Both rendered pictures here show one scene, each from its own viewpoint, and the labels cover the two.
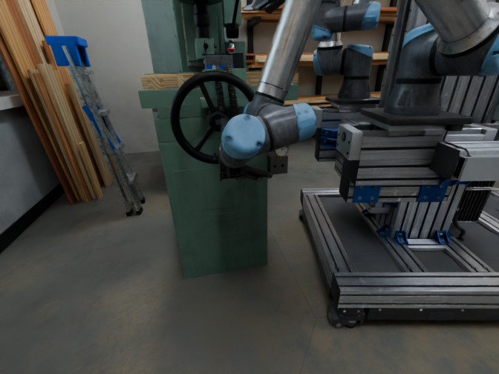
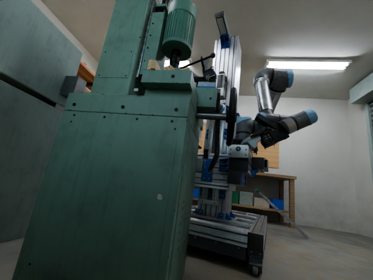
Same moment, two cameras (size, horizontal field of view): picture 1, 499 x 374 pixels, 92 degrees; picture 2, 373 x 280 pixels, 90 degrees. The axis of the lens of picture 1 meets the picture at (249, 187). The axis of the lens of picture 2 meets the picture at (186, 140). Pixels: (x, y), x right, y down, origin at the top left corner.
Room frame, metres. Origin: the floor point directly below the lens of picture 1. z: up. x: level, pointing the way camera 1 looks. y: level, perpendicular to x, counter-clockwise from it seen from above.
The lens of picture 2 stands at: (0.64, 0.98, 0.45)
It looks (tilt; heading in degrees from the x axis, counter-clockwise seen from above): 14 degrees up; 293
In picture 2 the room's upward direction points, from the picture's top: 7 degrees clockwise
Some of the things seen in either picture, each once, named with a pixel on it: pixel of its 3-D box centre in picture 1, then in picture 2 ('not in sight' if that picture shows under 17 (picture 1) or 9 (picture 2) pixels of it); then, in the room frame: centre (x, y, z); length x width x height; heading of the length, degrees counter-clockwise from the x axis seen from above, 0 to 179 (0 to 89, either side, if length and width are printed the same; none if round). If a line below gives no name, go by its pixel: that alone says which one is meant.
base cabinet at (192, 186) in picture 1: (216, 188); (128, 198); (1.24, 0.19, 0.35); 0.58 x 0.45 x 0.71; 12
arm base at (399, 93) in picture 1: (413, 95); (242, 139); (0.79, -0.52, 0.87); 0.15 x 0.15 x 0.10
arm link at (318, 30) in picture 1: (327, 21); not in sight; (1.03, -0.30, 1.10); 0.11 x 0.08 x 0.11; 66
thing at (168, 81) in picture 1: (224, 80); (172, 100); (1.13, 0.09, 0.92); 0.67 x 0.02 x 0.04; 102
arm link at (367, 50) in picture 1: (357, 60); not in sight; (1.28, -0.53, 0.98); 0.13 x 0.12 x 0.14; 66
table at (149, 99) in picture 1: (222, 94); (188, 108); (1.02, 0.10, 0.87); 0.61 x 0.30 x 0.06; 102
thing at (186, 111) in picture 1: (210, 107); (177, 112); (1.06, 0.15, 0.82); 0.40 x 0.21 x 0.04; 102
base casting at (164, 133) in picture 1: (209, 116); (142, 121); (1.24, 0.19, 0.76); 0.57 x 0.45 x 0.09; 12
